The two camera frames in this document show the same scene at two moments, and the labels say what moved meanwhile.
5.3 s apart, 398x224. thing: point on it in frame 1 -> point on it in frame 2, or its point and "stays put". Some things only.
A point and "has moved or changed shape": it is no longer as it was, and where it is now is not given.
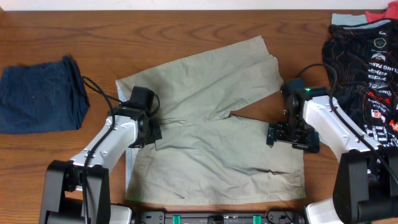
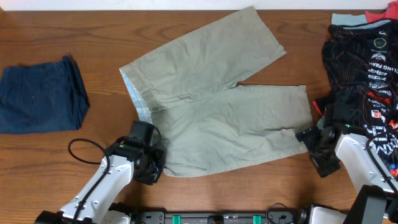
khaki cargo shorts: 206,153 has moved or changed shape
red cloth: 391,12 stays put
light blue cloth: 344,19 stays put
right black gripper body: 301,134 -> 321,158
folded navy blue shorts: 44,96 stays put
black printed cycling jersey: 363,62 stays put
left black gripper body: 153,132 -> 153,164
